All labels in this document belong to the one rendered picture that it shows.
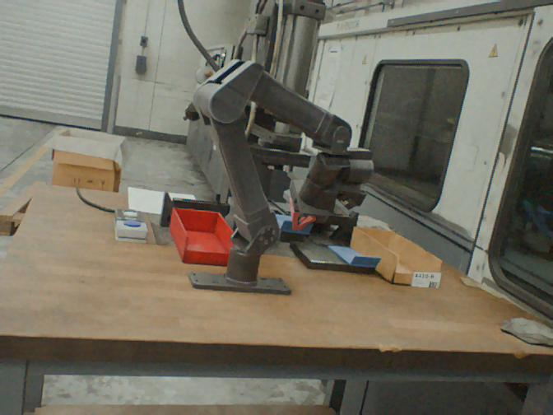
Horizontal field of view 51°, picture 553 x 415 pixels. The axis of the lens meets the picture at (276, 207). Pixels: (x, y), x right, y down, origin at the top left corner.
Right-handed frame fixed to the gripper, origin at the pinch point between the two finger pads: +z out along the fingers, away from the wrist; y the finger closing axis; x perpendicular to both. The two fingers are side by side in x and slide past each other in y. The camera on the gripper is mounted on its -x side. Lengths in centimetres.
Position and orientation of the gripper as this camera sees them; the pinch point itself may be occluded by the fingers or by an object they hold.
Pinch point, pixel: (295, 226)
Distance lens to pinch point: 129.9
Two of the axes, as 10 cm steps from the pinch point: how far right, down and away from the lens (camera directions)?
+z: -3.2, 7.0, 6.4
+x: -9.4, -1.4, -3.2
